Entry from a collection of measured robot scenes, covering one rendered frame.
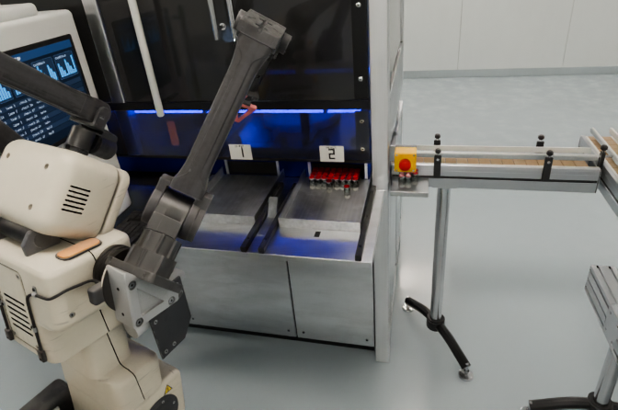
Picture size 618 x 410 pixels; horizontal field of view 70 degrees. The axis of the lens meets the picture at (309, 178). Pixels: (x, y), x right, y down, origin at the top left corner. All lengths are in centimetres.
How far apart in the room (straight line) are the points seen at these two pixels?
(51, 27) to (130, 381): 108
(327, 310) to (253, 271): 36
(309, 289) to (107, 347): 104
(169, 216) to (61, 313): 23
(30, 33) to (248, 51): 91
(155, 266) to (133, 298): 6
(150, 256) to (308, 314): 130
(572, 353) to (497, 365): 34
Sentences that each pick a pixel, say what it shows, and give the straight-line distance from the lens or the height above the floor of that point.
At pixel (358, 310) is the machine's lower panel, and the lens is 195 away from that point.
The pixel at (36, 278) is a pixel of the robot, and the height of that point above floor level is 122.
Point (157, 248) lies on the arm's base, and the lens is 81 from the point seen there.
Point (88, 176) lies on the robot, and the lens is 86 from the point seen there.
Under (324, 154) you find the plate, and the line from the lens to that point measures 155.
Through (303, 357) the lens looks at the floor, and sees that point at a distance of 219.
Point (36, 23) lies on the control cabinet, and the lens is 161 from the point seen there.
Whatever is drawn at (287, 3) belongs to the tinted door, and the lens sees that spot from 144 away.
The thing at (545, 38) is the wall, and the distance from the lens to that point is 625.
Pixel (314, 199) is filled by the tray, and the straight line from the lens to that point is 155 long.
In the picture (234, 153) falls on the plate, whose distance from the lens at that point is 165.
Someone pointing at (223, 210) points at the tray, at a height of 88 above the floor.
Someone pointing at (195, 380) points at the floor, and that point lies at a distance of 222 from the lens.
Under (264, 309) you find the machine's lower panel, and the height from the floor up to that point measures 24.
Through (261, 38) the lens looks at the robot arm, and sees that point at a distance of 81.
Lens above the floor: 166
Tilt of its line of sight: 28 degrees down
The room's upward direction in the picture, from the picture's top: 6 degrees counter-clockwise
